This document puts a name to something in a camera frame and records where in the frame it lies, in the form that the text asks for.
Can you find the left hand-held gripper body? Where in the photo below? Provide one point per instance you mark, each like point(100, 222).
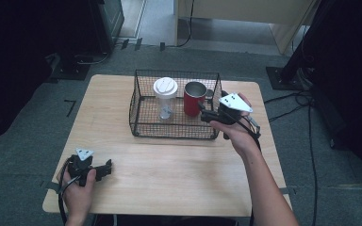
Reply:
point(79, 168)

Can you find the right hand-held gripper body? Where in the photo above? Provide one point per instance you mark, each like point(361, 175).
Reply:
point(231, 113)

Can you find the red metal cup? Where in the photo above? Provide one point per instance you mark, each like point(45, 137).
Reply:
point(192, 105)

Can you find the clear cup with white lid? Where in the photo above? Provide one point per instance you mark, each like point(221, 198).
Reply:
point(165, 91)

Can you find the person's right hand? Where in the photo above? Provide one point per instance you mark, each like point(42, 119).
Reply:
point(240, 138)

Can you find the person's left hand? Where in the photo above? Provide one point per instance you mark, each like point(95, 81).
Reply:
point(78, 197)

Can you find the dark round disc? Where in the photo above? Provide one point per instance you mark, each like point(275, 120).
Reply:
point(210, 93)

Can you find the grey tape strip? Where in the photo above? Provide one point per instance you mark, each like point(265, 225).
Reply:
point(288, 190)
point(52, 186)

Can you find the black angled floor tape mark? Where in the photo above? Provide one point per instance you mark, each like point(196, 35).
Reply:
point(71, 106)

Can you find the light wooden desk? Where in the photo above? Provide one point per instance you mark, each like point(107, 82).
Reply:
point(248, 9)

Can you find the dark curtain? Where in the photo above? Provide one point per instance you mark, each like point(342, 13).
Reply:
point(19, 62)
point(355, 78)

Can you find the black cabinet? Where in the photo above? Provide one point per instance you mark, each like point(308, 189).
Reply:
point(108, 22)

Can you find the black stand base plate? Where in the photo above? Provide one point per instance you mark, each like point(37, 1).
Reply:
point(70, 70)
point(279, 80)

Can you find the black stand post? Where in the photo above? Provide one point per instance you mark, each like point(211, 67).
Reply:
point(308, 37)

